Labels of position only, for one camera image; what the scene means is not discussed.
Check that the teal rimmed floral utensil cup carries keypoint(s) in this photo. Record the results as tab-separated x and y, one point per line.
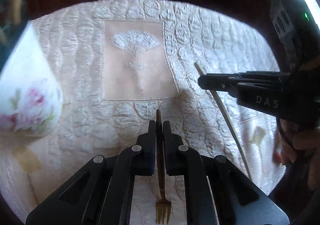
31	97

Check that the gold metal fork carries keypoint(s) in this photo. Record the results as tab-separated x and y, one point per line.
163	206

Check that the white quilted table cloth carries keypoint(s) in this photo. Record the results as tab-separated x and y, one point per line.
117	62

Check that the white cloth tag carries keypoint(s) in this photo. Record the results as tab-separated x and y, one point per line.
258	135

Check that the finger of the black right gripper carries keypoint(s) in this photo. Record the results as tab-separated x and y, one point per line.
220	81

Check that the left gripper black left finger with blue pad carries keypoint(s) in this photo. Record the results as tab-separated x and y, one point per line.
136	160

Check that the person's right hand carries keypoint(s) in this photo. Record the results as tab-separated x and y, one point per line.
301	140

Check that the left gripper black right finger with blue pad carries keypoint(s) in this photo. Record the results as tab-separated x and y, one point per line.
181	160

